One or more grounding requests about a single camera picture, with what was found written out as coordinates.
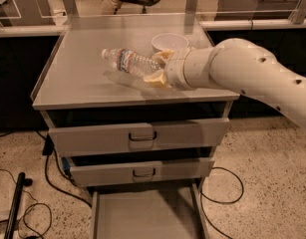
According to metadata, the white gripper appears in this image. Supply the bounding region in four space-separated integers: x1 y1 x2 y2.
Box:
144 48 212 91

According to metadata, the clear plastic water bottle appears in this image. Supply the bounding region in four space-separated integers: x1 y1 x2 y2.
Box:
102 49 161 78

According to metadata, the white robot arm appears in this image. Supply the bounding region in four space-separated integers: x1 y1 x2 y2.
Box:
145 38 306 129

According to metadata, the grey drawer cabinet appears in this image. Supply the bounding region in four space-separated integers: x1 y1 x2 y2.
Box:
29 13 242 197

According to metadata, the grey top drawer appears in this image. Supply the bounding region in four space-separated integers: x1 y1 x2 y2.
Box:
42 112 229 157

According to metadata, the grey drawer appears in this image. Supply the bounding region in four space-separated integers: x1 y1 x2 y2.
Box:
89 180 209 239
70 147 214 187
42 112 229 157

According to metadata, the grey middle drawer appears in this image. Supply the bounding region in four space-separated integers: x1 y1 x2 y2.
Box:
70 147 214 187

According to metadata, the grey bottom drawer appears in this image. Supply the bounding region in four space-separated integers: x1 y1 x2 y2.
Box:
89 180 209 239

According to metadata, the white ceramic bowl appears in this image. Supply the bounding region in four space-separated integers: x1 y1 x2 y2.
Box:
152 33 188 51

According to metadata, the grey desk background right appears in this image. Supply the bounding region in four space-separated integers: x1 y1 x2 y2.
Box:
215 0 299 21

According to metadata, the clear acrylic barrier panel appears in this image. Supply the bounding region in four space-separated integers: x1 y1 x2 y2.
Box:
0 0 306 31

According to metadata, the grey cabinet background left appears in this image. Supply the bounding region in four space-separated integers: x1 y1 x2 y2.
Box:
0 0 54 27

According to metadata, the black pole on floor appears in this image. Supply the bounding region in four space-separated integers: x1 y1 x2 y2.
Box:
4 172 28 239

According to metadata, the black top drawer handle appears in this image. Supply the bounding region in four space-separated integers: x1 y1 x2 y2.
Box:
129 131 157 142

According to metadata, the black drawer handle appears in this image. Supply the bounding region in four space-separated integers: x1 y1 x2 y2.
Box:
133 167 155 178
129 131 157 142

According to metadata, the black middle drawer handle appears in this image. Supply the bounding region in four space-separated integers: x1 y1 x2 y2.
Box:
133 167 155 178

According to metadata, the grey metal post left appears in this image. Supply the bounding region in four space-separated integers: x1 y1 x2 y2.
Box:
63 0 79 17

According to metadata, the black cable right floor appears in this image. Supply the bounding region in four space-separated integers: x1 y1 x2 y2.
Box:
199 165 245 239

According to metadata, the black cable floor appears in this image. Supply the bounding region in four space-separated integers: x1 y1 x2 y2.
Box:
34 129 93 209
199 165 245 239

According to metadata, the white ledge rail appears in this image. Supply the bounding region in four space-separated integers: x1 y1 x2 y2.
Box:
0 19 306 38

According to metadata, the black cable left floor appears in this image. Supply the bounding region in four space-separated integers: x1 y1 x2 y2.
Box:
34 129 93 209

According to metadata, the grey metal post right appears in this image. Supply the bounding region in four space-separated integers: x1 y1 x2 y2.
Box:
288 0 306 24

